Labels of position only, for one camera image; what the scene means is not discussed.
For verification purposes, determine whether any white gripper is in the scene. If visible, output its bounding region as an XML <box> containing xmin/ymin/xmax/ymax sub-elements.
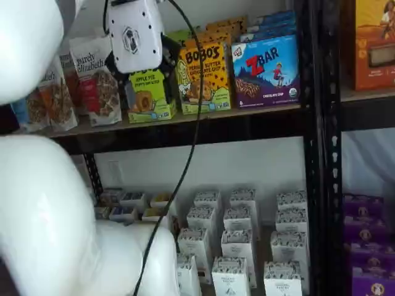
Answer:
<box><xmin>103</xmin><ymin>0</ymin><xmax>183</xmax><ymax>109</ymax></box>

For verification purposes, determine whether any yellow Bobo's peanut butter box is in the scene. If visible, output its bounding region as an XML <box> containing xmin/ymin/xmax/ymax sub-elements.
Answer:
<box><xmin>176</xmin><ymin>41</ymin><xmax>232</xmax><ymax>116</ymax></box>
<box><xmin>186</xmin><ymin>32</ymin><xmax>233</xmax><ymax>47</ymax></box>
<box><xmin>206</xmin><ymin>14</ymin><xmax>249</xmax><ymax>30</ymax></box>
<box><xmin>197</xmin><ymin>23</ymin><xmax>242</xmax><ymax>37</ymax></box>

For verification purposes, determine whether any black metal shelf unit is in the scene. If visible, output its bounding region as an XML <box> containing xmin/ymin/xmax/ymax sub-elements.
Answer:
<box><xmin>322</xmin><ymin>0</ymin><xmax>395</xmax><ymax>296</ymax></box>
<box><xmin>0</xmin><ymin>0</ymin><xmax>325</xmax><ymax>296</ymax></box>

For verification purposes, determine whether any blue Zbar chocolate chip box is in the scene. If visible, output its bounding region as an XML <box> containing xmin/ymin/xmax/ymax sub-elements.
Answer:
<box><xmin>230</xmin><ymin>33</ymin><xmax>301</xmax><ymax>109</ymax></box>
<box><xmin>239</xmin><ymin>26</ymin><xmax>297</xmax><ymax>41</ymax></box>
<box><xmin>246</xmin><ymin>17</ymin><xmax>297</xmax><ymax>31</ymax></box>
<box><xmin>257</xmin><ymin>10</ymin><xmax>296</xmax><ymax>22</ymax></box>

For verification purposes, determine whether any small blue oatmeal box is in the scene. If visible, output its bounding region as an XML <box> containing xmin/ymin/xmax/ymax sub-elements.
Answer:
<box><xmin>108</xmin><ymin>205</ymin><xmax>139</xmax><ymax>223</ymax></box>
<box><xmin>119</xmin><ymin>191</ymin><xmax>146</xmax><ymax>207</ymax></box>

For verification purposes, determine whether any small yellow oatmeal box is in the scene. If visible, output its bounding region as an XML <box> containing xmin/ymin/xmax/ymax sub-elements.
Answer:
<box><xmin>149</xmin><ymin>192</ymin><xmax>174</xmax><ymax>209</ymax></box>
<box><xmin>141</xmin><ymin>206</ymin><xmax>171</xmax><ymax>223</ymax></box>

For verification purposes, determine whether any small green oatmeal box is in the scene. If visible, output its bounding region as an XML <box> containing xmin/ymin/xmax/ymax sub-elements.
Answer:
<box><xmin>99</xmin><ymin>187</ymin><xmax>125</xmax><ymax>207</ymax></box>
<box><xmin>93</xmin><ymin>205</ymin><xmax>112</xmax><ymax>220</ymax></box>

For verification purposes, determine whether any white organic pantry box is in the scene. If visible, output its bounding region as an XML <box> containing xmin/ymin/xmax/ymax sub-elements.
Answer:
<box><xmin>177</xmin><ymin>227</ymin><xmax>212</xmax><ymax>278</ymax></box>
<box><xmin>193</xmin><ymin>190</ymin><xmax>222</xmax><ymax>215</ymax></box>
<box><xmin>229</xmin><ymin>188</ymin><xmax>262</xmax><ymax>240</ymax></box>
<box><xmin>263</xmin><ymin>260</ymin><xmax>304</xmax><ymax>296</ymax></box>
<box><xmin>211</xmin><ymin>255</ymin><xmax>251</xmax><ymax>296</ymax></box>
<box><xmin>220</xmin><ymin>229</ymin><xmax>257</xmax><ymax>287</ymax></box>
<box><xmin>274</xmin><ymin>208</ymin><xmax>310</xmax><ymax>235</ymax></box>
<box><xmin>270</xmin><ymin>230</ymin><xmax>310</xmax><ymax>266</ymax></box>
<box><xmin>276</xmin><ymin>190</ymin><xmax>309</xmax><ymax>213</ymax></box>
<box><xmin>186</xmin><ymin>205</ymin><xmax>217</xmax><ymax>236</ymax></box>
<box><xmin>222</xmin><ymin>206</ymin><xmax>257</xmax><ymax>247</ymax></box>
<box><xmin>175</xmin><ymin>252</ymin><xmax>203</xmax><ymax>296</ymax></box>

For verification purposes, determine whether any large orange food box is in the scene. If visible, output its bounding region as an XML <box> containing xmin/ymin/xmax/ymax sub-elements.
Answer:
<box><xmin>351</xmin><ymin>0</ymin><xmax>395</xmax><ymax>93</ymax></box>

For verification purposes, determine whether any purple snack box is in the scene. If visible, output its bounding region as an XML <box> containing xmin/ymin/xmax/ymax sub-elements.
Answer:
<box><xmin>351</xmin><ymin>267</ymin><xmax>395</xmax><ymax>296</ymax></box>
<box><xmin>349</xmin><ymin>242</ymin><xmax>395</xmax><ymax>271</ymax></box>
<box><xmin>343</xmin><ymin>215</ymin><xmax>389</xmax><ymax>246</ymax></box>
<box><xmin>343</xmin><ymin>193</ymin><xmax>386</xmax><ymax>218</ymax></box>

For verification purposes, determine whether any cranberry pecan granola bag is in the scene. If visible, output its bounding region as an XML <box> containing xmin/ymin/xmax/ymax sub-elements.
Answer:
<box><xmin>68</xmin><ymin>35</ymin><xmax>123</xmax><ymax>128</ymax></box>

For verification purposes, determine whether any pumpkin cinnamon granola bag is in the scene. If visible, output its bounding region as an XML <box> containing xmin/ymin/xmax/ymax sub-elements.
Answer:
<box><xmin>57</xmin><ymin>51</ymin><xmax>81</xmax><ymax>117</ymax></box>
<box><xmin>24</xmin><ymin>54</ymin><xmax>78</xmax><ymax>133</ymax></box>

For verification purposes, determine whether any blue purely elizabeth granola bag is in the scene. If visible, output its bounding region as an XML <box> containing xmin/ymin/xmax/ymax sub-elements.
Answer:
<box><xmin>10</xmin><ymin>97</ymin><xmax>31</xmax><ymax>128</ymax></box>

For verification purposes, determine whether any white plastic sheet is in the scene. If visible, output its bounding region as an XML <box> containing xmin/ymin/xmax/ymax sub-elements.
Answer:
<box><xmin>341</xmin><ymin>131</ymin><xmax>395</xmax><ymax>195</ymax></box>

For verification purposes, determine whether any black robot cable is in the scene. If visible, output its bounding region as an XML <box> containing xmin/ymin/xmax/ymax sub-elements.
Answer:
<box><xmin>102</xmin><ymin>0</ymin><xmax>204</xmax><ymax>296</ymax></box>

